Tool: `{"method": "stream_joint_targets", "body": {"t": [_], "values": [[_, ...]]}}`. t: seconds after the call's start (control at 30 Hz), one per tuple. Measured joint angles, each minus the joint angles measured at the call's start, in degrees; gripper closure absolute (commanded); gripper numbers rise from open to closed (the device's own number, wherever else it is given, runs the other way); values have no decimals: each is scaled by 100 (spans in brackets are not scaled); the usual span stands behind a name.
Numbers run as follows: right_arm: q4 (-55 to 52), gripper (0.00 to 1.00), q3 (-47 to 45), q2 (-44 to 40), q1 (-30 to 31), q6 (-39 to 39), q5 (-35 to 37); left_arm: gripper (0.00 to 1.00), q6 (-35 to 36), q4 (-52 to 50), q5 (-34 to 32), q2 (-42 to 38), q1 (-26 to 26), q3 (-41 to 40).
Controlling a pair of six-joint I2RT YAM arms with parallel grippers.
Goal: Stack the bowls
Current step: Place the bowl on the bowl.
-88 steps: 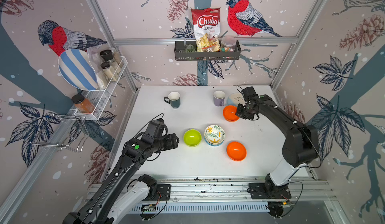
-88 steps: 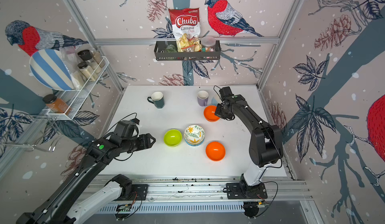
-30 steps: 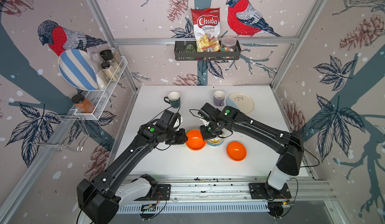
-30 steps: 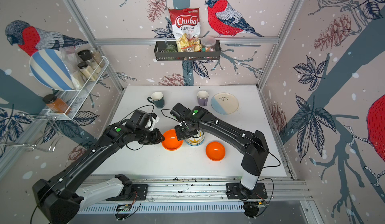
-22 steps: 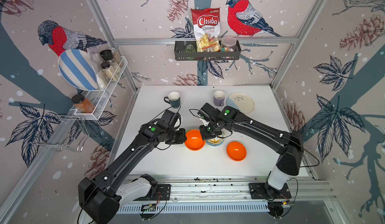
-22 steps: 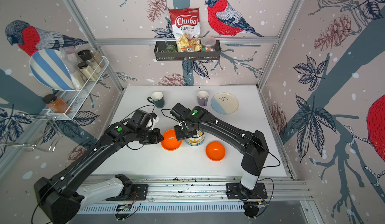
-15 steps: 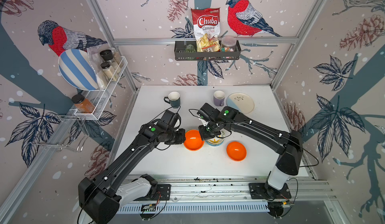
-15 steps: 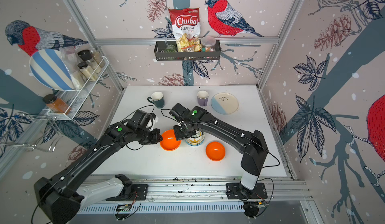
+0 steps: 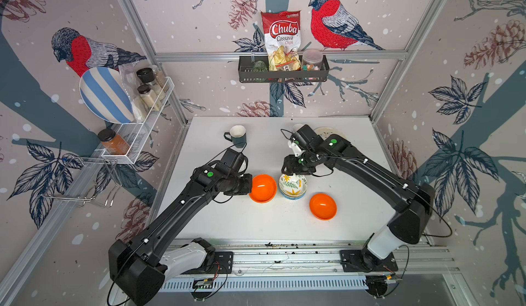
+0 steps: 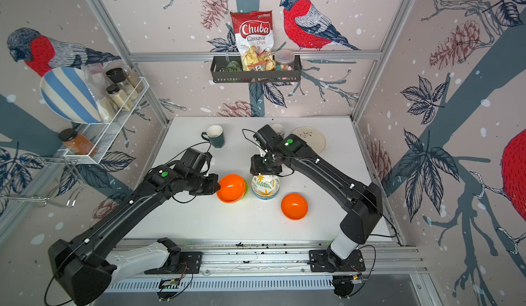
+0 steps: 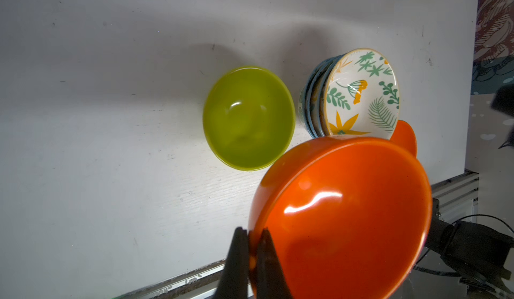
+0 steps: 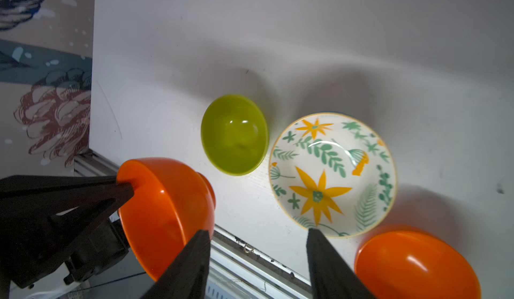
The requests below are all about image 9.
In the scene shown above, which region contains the cream blue plate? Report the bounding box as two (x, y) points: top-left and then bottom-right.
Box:
(315, 127), (347, 140)

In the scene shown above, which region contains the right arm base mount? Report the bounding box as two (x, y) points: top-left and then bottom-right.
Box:
(338, 241), (399, 273)

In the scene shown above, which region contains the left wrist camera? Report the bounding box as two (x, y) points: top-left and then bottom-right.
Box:
(215, 148), (248, 175)

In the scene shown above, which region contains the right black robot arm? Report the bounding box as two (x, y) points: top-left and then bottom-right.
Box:
(282, 135), (434, 264)

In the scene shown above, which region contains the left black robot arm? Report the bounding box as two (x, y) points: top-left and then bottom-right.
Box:
(108, 165), (253, 305)

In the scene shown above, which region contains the black lid spice jar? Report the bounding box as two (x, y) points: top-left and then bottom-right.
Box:
(137, 84), (162, 111)
(136, 67), (166, 101)

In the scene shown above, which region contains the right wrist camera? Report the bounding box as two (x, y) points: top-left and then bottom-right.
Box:
(288, 125), (323, 157)

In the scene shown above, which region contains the orange spice jar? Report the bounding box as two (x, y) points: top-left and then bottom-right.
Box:
(97, 129), (130, 155)

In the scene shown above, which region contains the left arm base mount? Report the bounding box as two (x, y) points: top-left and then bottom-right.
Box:
(183, 238), (234, 274)

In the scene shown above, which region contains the clear lidded jar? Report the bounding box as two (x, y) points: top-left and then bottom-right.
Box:
(301, 49), (323, 71)

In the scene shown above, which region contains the lavender mug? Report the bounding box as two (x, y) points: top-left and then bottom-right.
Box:
(292, 124), (304, 133)

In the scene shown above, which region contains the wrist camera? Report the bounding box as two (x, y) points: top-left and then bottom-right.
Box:
(215, 148), (248, 175)
(288, 125), (323, 157)

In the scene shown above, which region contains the clear acrylic wall shelf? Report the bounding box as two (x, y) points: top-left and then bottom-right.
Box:
(102, 62), (175, 164)

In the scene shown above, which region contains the black wall basket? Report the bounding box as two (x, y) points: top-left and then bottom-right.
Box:
(238, 55), (330, 83)

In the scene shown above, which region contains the large orange bowl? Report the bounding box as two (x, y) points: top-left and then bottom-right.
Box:
(309, 193), (338, 221)

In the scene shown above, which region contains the red cassava chips bag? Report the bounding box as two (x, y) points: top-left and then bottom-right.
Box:
(261, 11), (301, 71)

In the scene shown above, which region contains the small orange bowl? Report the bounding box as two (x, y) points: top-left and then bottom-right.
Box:
(249, 175), (278, 203)

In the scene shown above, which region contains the wire hook rack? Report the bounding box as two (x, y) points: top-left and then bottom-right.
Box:
(40, 155), (122, 208)

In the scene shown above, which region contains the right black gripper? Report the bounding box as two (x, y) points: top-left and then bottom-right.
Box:
(278, 150), (317, 176)

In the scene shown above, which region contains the yellow flower patterned bowl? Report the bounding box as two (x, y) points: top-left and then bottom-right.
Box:
(278, 175), (308, 192)

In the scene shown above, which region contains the blue yellow patterned bowl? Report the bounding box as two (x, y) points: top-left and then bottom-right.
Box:
(280, 190), (305, 200)

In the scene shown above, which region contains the blue striped plate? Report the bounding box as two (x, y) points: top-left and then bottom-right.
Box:
(79, 67), (134, 124)

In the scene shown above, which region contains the green item in basket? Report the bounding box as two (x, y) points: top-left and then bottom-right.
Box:
(251, 60), (268, 72)

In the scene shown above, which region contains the dark green mug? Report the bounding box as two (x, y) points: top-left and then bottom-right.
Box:
(223, 125), (247, 149)

